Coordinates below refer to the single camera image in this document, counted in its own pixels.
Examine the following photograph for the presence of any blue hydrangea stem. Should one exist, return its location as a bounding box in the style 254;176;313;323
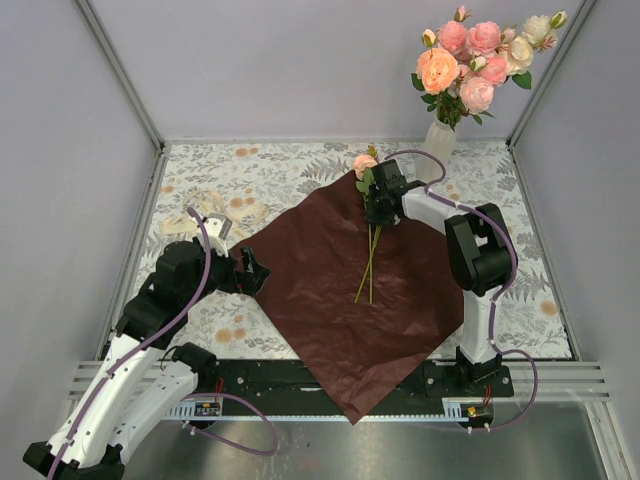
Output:
354;225;382;303

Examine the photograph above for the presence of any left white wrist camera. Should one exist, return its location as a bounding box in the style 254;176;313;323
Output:
188;213;232;257

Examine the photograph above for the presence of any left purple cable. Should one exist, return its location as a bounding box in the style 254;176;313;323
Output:
47;208;279;480

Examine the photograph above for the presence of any large pink peony stem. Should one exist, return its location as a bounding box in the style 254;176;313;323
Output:
459;55;507;124

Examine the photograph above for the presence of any left aluminium frame post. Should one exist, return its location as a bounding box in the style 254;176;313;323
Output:
73;0;165;151

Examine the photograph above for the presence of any red wrapping paper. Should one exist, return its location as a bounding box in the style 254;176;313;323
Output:
244;173;463;423

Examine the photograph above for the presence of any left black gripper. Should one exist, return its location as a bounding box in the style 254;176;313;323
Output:
183;239;271;306

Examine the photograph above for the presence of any white ribbed vase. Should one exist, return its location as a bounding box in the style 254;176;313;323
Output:
414;118;457;183

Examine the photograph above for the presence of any white slotted cable duct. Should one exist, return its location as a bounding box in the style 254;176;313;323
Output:
165;398;468;423

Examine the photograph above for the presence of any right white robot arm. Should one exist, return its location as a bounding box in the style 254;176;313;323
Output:
357;160;517;396

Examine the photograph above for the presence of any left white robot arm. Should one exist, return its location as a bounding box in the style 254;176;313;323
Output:
23;239;270;479

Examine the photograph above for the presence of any orange peach rose stem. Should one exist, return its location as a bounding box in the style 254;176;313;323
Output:
411;29;459;129

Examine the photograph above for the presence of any cream ribbon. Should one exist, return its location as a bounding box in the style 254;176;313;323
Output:
159;190;269;239

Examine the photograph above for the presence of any cream rose stem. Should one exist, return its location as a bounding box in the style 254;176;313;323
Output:
502;10;569;90

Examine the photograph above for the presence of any floral table mat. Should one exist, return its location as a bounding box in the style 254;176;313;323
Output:
120;140;573;360

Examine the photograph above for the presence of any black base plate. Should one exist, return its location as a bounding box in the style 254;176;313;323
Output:
214;360;514;419

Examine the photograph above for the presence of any small pink rose stem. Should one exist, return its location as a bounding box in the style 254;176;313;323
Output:
466;21;516;59

